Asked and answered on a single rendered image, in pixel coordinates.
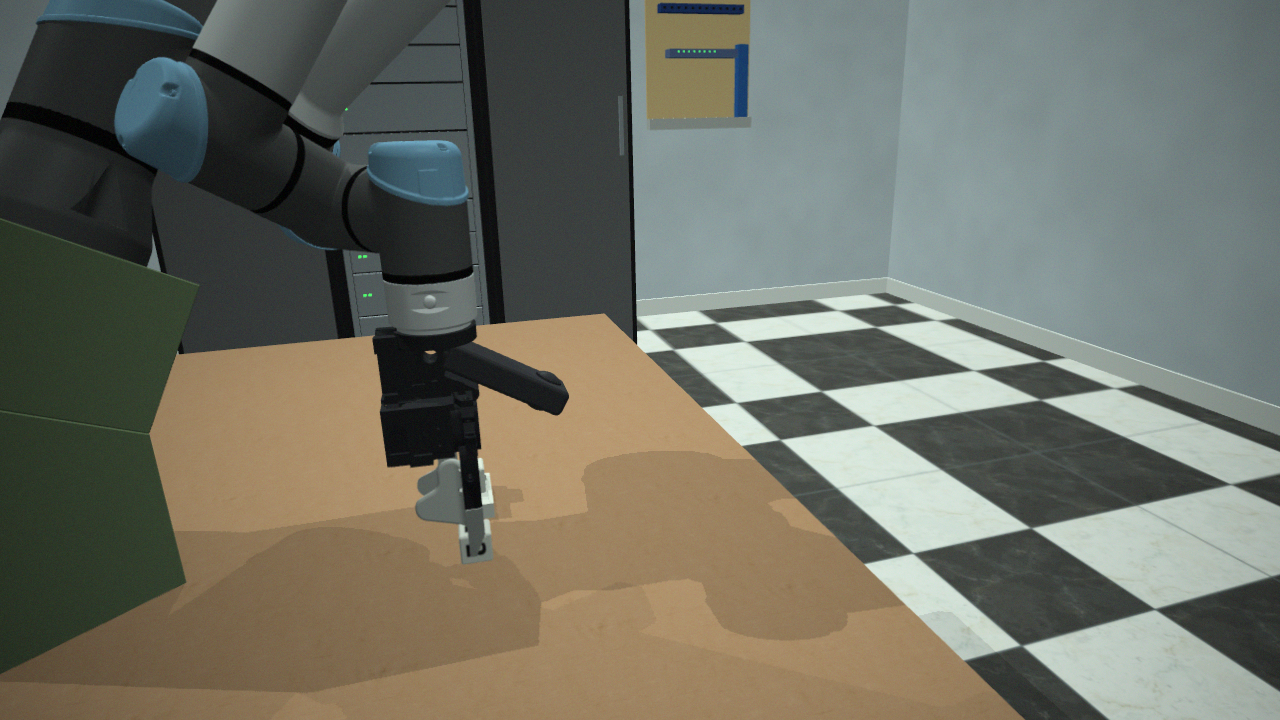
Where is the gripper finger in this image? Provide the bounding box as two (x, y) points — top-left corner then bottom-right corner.
(417, 452), (462, 496)
(415, 421), (485, 557)

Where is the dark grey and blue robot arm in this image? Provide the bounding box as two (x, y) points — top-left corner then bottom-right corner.
(0, 0), (477, 334)

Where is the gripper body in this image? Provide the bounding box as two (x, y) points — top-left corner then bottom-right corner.
(372, 320), (481, 468)

